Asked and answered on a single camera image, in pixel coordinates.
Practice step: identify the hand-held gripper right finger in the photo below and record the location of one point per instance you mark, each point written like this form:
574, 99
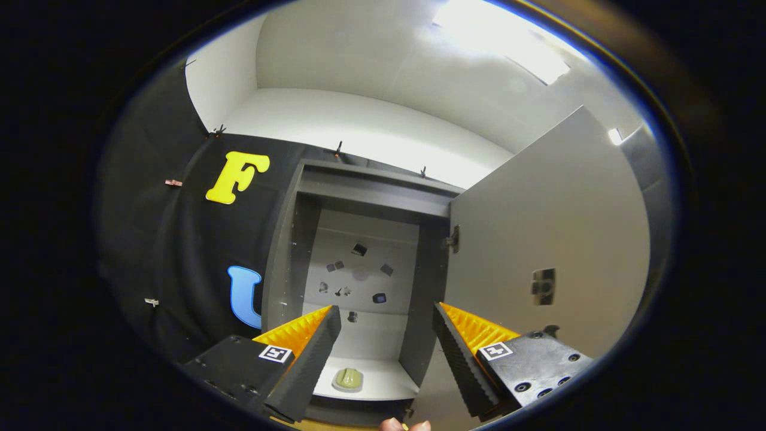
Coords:
461, 359

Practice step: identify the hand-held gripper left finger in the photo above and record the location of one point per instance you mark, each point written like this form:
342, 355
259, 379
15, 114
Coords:
311, 365

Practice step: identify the metal door hinge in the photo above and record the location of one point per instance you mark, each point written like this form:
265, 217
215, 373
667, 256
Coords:
453, 239

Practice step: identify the black backdrop cloth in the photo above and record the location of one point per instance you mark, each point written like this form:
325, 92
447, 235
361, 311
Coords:
179, 251

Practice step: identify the row of black backdrop clips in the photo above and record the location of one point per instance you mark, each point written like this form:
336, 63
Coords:
339, 149

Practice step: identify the small ceiling light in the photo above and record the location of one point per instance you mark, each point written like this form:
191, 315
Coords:
615, 136

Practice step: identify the long ceiling light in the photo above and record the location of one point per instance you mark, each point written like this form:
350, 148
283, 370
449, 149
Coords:
508, 36

